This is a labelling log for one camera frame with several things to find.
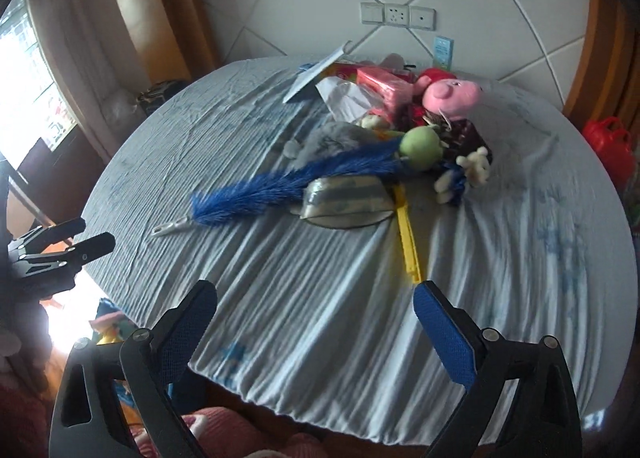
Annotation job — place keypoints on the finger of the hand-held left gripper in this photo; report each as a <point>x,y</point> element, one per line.
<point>92,247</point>
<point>60,232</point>

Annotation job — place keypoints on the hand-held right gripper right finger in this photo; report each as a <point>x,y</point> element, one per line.
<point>442,333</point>

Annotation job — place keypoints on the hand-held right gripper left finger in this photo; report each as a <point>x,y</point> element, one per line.
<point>186,333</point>

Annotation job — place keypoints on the dark wooden furniture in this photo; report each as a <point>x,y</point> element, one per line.
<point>45,173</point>

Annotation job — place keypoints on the colourful floor toy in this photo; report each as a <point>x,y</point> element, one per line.
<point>112,323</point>

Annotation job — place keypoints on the yellow plastic stick tool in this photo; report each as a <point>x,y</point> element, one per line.
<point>407,238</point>

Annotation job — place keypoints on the pink knit clothing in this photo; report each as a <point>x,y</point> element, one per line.
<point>240,433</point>

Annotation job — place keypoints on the light blue bed sheet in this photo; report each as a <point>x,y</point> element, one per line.
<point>300,298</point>

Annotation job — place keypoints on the blue feather duster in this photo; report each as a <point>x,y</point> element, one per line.
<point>260,188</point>

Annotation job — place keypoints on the black bag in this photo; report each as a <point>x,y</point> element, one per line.
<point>160,96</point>

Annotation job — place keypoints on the white plush figure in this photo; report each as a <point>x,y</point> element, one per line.
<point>475,166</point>

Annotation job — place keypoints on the green round plush toy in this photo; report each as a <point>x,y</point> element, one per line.
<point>420,147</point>

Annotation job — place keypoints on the dark red patterned pouch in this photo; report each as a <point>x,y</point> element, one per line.
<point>465,136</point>

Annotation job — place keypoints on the beige curtain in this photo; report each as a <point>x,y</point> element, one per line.
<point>125,28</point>

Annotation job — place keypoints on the small cream plush toy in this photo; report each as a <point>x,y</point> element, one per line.
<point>372,122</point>

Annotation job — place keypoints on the grey plush toy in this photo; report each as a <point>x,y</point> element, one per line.
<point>330,141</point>

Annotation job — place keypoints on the pink pig plush toy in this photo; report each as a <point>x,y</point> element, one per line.
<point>450,96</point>

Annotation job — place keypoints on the red plastic jug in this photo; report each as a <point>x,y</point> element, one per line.
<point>607,148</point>

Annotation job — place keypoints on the pink tissue pack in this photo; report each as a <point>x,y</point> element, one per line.
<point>385,88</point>

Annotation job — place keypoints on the white plastic bag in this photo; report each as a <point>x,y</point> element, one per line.
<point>345,98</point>

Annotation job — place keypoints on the white blue booklet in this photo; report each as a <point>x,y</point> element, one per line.
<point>310,78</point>

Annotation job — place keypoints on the red snack packet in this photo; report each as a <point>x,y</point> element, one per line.
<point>342,71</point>

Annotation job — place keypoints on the light blue small box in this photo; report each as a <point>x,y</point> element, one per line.
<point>442,50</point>

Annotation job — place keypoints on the white wall socket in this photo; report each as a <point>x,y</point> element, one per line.
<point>396,15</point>
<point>421,17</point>

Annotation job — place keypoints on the white wall switch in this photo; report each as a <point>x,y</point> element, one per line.
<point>372,13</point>

